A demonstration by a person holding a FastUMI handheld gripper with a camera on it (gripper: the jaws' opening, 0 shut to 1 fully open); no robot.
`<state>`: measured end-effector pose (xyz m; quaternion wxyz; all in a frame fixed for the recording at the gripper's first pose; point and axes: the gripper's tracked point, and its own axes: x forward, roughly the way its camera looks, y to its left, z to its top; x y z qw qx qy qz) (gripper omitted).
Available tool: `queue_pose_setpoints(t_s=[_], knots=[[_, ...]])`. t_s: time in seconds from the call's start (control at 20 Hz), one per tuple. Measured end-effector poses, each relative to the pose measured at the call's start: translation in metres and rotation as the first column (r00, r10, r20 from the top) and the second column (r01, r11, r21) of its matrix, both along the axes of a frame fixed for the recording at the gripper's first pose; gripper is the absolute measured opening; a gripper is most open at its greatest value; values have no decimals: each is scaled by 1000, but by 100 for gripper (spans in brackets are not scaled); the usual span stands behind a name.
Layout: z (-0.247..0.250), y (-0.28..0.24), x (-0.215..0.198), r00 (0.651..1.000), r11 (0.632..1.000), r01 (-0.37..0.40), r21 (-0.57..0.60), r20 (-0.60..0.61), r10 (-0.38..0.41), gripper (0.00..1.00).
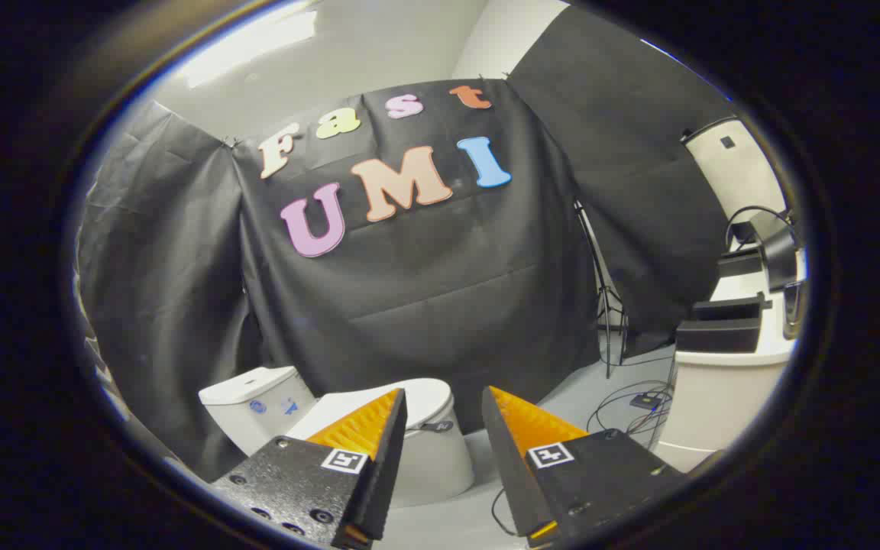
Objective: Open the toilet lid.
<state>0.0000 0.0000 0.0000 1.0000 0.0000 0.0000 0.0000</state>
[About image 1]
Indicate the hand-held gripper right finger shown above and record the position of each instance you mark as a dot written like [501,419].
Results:
[507,466]

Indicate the black backdrop cloth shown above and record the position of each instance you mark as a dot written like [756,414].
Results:
[425,290]

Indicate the wide black box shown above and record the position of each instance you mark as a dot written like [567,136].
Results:
[717,336]

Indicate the white toilet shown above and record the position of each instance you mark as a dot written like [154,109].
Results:
[440,470]

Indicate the white round table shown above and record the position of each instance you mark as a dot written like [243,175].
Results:
[715,389]

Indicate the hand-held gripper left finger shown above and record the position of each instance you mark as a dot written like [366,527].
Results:
[386,466]

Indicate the flat black box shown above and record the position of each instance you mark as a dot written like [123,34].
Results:
[726,308]

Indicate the white toilet lid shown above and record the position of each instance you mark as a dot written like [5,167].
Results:
[428,397]

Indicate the black tripod stand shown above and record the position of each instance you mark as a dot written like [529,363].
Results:
[606,305]

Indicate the small black box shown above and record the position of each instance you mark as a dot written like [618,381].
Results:
[646,399]

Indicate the dark monitor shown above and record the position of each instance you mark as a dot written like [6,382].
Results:
[778,256]

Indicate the small black case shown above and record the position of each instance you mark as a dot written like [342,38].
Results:
[738,263]

